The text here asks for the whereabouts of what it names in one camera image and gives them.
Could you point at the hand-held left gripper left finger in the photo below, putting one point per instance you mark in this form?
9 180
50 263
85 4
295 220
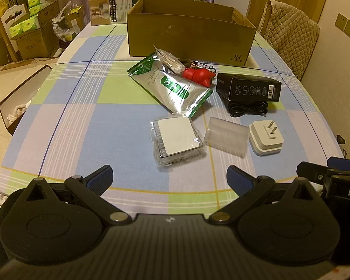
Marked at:
100 178

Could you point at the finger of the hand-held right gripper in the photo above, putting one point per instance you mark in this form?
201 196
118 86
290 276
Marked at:
342 162
310 171

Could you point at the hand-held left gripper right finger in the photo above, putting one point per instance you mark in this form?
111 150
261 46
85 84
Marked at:
236 178

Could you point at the translucent plastic box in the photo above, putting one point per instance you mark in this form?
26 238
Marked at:
226 135

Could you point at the white plug adapter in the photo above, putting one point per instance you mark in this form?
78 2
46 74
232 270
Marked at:
262 141

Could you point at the clear plastic case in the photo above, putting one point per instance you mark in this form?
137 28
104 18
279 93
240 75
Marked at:
178 137

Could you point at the black product box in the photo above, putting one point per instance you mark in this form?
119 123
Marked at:
248 86

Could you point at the red toy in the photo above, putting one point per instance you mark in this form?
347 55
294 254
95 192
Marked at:
199 76

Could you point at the green and silver foil pouch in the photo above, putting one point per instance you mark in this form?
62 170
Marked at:
169 89

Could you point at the small toy car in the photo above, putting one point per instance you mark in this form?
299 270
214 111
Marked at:
204 65

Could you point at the clear bag of cotton swabs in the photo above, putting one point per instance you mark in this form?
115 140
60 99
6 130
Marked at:
169 59

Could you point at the brown cardboard box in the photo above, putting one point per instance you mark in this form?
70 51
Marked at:
189 38

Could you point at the dark open gift box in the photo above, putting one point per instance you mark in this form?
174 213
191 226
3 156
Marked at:
23 93

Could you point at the beige quilted chair cover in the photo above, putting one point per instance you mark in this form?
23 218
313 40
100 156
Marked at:
291 35

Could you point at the large brown storage carton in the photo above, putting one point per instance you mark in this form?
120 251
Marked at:
38 40

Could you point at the crumpled clear plastic bag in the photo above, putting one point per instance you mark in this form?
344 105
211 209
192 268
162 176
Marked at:
62 23

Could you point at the small brown carton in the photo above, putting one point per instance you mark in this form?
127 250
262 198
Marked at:
77 17

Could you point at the white appliance box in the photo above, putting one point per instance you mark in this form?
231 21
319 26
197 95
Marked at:
110 8

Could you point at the pile of green tissue packs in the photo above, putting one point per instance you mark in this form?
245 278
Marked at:
27 23

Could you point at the white cut-out wooden panel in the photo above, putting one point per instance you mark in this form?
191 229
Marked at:
11 17

